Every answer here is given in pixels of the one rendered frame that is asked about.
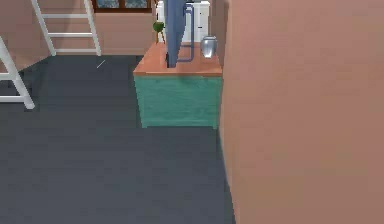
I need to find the green stand with orange top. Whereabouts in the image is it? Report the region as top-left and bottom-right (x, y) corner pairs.
(132, 41), (224, 130)

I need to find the green house plant on stand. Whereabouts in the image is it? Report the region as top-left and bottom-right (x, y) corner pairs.
(152, 21), (166, 45)

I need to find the silver vase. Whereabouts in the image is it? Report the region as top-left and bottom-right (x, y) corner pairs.
(200, 35), (218, 59)

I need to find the blue grey television set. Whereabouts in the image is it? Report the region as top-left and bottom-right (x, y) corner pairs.
(163, 0), (195, 69)

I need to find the white chest of drawers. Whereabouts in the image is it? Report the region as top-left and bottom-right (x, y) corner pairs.
(155, 0), (211, 44)

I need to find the brown framed window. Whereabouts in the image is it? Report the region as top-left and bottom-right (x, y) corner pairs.
(91, 0), (154, 14)

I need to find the white ladder frame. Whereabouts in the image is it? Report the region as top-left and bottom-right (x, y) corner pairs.
(0, 35), (36, 111)
(30, 0), (102, 57)

